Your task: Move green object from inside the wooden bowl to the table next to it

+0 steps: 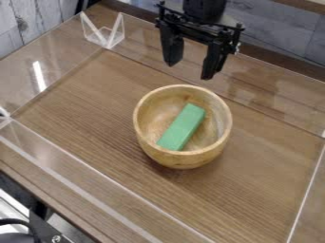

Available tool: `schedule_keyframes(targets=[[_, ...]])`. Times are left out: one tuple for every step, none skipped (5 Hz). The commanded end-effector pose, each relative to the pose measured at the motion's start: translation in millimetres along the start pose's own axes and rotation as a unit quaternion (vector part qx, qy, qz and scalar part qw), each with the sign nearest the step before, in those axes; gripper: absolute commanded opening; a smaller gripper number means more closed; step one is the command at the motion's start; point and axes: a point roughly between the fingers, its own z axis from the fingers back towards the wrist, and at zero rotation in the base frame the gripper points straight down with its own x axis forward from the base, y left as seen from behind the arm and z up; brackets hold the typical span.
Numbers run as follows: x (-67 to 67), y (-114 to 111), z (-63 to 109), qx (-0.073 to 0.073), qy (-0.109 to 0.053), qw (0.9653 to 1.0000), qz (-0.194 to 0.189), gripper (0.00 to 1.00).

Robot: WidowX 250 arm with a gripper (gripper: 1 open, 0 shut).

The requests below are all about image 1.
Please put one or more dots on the green rectangular block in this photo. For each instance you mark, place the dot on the green rectangular block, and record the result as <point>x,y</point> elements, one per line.
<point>183,128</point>

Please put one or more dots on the wooden bowl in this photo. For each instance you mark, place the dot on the wooden bowl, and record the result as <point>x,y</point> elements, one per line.
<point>156,112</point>

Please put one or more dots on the black metal table bracket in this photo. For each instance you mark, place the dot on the black metal table bracket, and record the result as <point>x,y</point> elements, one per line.
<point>48,232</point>

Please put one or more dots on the clear acrylic corner bracket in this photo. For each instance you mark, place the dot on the clear acrylic corner bracket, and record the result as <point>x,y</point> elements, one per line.
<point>105,37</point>

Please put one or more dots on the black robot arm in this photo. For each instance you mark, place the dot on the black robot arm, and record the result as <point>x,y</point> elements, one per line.
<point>204,23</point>

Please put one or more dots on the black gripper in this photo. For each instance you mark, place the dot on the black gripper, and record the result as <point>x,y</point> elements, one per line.
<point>201,21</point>

